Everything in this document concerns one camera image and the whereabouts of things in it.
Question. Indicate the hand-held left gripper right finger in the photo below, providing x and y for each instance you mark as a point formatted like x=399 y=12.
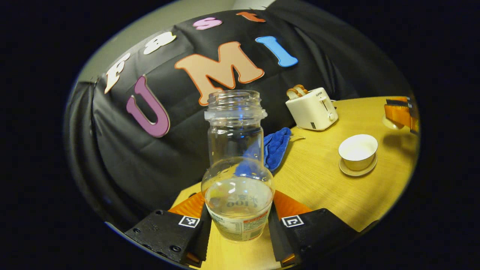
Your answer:
x=275 y=240

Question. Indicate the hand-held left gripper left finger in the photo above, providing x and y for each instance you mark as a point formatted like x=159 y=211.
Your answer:
x=204 y=240

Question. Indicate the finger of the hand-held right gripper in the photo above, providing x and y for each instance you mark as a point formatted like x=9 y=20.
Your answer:
x=399 y=114

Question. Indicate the cream teacup lid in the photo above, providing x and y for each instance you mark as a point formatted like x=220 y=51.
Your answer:
x=392 y=123

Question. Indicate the clear plastic water bottle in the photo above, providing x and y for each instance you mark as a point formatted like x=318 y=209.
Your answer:
x=236 y=195

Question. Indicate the cream ceramic teacup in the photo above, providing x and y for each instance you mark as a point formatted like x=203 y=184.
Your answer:
x=358 y=155

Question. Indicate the cream ceramic saucer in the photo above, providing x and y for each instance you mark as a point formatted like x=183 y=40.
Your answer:
x=358 y=173

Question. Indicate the white toaster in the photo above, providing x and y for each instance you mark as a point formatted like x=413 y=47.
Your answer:
x=311 y=110

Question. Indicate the blue towel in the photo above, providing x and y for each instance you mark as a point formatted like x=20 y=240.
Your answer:
x=277 y=148

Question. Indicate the toast slice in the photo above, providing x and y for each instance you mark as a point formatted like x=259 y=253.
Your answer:
x=292 y=93
x=301 y=89

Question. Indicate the black backdrop cloth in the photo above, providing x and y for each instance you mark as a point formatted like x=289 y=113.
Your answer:
x=112 y=157

